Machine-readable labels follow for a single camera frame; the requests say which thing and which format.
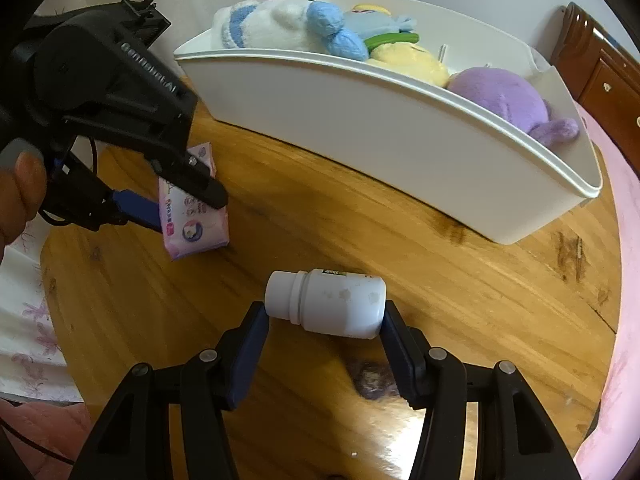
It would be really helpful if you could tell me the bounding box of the pink tissue pack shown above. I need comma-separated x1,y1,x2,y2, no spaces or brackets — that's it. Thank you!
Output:
157,142,231,261

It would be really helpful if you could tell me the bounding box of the white bear plush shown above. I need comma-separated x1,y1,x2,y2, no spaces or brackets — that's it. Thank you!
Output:
210,0,369,62

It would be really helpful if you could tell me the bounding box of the white pill bottle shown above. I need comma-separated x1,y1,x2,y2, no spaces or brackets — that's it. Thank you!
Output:
265,269,386,339

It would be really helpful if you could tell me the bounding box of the blue rainbow pony plush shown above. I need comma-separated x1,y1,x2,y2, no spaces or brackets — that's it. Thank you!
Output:
343,4,420,51

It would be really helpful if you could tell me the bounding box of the yellow plush toy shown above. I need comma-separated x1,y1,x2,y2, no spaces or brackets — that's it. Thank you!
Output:
368,42,449,88

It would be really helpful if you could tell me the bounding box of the purple plush toy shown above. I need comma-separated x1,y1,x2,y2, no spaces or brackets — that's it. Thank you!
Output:
447,67,579,148

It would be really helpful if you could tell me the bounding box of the person's left hand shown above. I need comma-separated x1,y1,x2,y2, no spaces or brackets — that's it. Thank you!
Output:
0,152,47,257

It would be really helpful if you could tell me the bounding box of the pink fleece clothing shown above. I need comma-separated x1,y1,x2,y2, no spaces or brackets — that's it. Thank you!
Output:
1,399,92,479

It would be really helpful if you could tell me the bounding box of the pink bed quilt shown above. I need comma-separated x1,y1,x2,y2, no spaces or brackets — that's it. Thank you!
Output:
575,107,639,479

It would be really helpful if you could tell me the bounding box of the round wooden table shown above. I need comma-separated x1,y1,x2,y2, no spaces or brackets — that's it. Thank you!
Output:
41,110,620,479

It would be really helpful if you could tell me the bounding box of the white plastic storage tray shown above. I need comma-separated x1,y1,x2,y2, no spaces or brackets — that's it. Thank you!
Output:
174,26,603,245

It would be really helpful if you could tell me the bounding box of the brown wooden headboard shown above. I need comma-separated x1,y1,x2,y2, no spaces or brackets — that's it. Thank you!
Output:
551,2,640,170

